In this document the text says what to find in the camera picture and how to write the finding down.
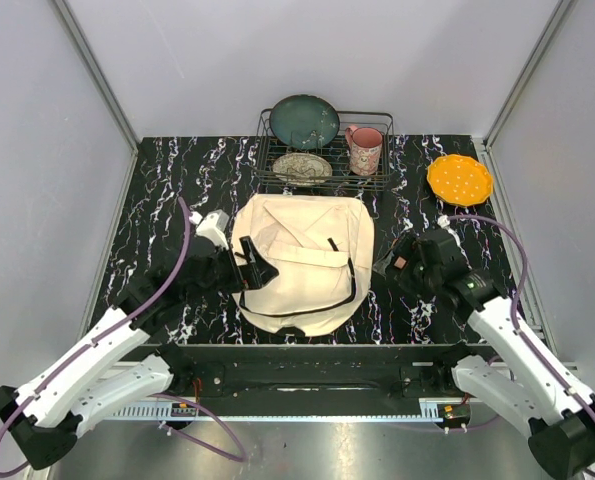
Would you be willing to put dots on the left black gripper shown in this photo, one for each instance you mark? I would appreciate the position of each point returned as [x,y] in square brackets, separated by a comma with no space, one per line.
[262,271]

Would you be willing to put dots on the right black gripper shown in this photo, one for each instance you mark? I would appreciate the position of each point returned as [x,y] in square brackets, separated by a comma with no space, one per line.
[406,245]

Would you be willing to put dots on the cream canvas student bag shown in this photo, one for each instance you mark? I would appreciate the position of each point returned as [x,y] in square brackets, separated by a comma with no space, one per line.
[322,248]

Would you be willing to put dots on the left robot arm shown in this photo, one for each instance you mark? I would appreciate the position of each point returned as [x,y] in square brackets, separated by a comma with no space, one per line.
[49,414]

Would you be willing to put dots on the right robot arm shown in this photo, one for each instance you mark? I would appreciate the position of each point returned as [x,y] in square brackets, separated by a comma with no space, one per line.
[540,397]

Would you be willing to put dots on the orange dotted plate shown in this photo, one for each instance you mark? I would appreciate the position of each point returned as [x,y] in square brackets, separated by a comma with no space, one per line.
[460,180]

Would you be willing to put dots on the patterned beige small plate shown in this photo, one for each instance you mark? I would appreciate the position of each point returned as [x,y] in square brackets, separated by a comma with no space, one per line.
[302,169]

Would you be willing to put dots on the pink patterned mug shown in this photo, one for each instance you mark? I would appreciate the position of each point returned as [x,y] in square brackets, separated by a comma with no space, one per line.
[365,145]

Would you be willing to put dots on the dark green ceramic plate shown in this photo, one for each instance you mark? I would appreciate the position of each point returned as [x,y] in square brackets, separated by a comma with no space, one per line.
[304,122]

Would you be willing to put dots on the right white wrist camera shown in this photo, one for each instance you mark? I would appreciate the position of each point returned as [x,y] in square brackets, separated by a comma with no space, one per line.
[444,223]

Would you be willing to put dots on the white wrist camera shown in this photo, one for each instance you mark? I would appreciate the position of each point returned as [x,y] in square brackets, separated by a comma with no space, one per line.
[444,223]
[211,227]

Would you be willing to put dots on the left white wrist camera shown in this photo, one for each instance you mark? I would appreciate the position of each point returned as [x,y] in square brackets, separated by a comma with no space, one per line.
[211,227]

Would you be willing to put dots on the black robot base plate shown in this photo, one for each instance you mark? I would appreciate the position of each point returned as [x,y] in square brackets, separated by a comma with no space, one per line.
[319,380]

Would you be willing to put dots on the black wire dish rack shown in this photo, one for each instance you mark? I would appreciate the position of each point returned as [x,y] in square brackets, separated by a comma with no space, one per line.
[336,153]

